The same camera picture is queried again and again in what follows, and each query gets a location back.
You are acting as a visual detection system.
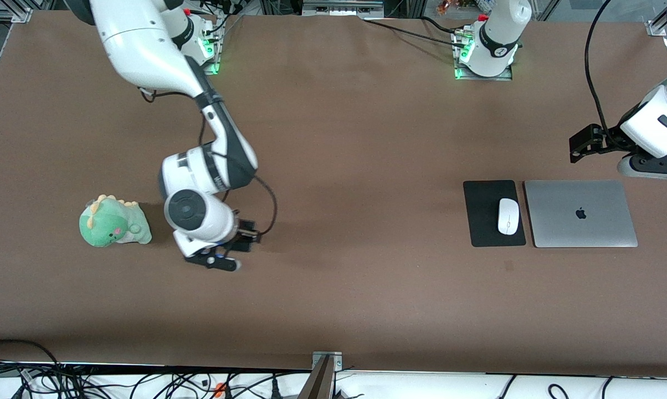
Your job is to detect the white computer mouse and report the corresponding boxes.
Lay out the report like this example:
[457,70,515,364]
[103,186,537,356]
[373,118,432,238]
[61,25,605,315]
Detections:
[497,198,520,236]

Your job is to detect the black mouse pad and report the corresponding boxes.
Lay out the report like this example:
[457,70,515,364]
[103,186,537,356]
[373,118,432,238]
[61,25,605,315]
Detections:
[463,180,527,248]

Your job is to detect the silver closed laptop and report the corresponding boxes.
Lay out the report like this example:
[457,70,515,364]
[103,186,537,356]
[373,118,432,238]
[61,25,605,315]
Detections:
[524,179,639,248]

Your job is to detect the green dinosaur plush toy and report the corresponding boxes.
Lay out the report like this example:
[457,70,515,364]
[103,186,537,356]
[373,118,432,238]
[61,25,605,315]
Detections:
[79,194,152,248]

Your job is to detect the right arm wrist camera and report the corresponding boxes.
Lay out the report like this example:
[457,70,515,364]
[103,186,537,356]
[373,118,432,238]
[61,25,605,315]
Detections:
[184,247,241,272]

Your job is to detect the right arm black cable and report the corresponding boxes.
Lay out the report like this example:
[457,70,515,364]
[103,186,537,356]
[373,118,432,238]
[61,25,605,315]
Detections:
[140,86,279,239]

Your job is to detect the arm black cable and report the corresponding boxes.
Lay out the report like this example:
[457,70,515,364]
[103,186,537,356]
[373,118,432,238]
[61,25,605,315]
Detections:
[140,86,279,239]
[586,0,629,149]

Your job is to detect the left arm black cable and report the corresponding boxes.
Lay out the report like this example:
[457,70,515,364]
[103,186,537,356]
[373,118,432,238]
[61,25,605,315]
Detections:
[586,0,629,149]

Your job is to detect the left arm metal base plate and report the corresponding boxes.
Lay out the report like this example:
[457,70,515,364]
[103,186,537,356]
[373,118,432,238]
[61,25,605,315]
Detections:
[453,28,514,81]

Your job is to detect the metal bracket with post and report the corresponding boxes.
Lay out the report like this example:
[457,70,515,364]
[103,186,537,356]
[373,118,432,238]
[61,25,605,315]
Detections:
[300,351,343,399]

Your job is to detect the short black table cable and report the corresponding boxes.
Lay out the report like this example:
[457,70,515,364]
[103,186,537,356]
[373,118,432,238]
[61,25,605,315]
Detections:
[421,16,468,35]

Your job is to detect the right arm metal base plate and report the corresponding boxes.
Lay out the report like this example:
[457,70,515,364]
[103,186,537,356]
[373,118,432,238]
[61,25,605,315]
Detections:
[197,14,223,75]

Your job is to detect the long black table cable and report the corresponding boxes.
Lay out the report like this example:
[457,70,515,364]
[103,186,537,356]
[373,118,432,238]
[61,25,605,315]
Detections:
[363,19,466,47]

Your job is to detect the black looped floor cable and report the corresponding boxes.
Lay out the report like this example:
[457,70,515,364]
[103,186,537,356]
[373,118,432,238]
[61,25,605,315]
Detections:
[0,339,63,399]

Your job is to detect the grey metal frame box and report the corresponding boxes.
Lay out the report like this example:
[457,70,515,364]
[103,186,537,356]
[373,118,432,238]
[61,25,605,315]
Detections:
[302,0,385,17]

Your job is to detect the aluminium frame rail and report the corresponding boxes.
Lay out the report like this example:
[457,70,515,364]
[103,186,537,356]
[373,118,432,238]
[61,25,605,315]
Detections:
[0,0,33,24]

